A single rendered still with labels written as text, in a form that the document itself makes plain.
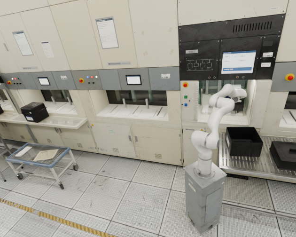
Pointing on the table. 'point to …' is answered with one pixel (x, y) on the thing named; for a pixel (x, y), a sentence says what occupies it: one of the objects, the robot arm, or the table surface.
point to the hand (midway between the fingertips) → (235, 88)
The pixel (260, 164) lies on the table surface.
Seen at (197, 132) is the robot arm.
